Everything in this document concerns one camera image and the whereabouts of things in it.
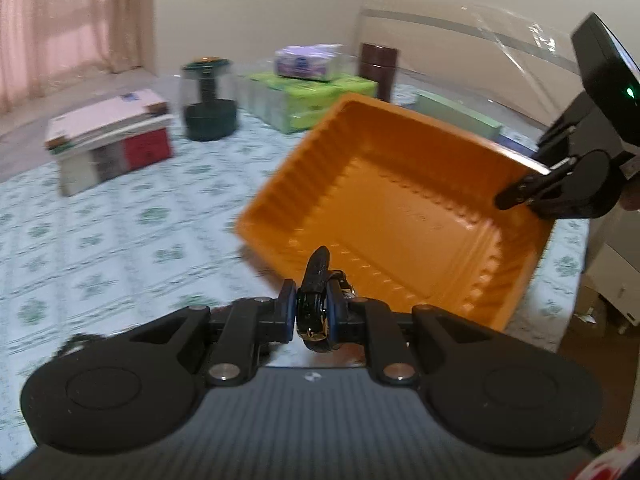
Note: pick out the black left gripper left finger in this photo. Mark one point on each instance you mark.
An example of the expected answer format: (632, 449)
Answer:
(243, 328)

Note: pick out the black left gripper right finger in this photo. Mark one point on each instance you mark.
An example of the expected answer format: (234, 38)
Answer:
(371, 323)

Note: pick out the orange plastic tray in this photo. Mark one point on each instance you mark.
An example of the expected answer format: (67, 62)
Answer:
(405, 205)

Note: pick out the long white blue box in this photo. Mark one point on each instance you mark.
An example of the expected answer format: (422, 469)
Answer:
(517, 141)

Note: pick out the floral green white tablecloth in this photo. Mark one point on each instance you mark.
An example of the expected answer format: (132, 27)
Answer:
(162, 238)

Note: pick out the clear plastic sheet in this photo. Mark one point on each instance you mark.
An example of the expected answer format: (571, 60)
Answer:
(518, 62)

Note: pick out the long light green box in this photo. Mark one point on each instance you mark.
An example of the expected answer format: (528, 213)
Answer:
(455, 113)

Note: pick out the green tissue pack left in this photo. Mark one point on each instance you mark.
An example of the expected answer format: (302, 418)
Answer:
(286, 104)

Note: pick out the green tissue pack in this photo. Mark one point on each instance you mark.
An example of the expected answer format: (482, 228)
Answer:
(354, 84)
(286, 104)

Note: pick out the dark brown cylindrical canister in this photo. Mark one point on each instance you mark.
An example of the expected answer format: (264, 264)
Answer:
(379, 64)

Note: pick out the white red book box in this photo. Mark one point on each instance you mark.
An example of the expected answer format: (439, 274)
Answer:
(129, 152)

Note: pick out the green tissue pack right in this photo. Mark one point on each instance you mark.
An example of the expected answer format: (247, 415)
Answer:
(354, 84)

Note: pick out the clear jar dark green base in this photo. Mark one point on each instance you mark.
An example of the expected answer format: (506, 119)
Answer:
(207, 93)

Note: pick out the stack of books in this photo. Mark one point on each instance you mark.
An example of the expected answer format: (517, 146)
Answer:
(90, 121)

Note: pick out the purple white tissue pack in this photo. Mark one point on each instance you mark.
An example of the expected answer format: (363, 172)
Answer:
(317, 62)

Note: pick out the pink curtain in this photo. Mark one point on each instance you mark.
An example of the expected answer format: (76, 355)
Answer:
(50, 45)

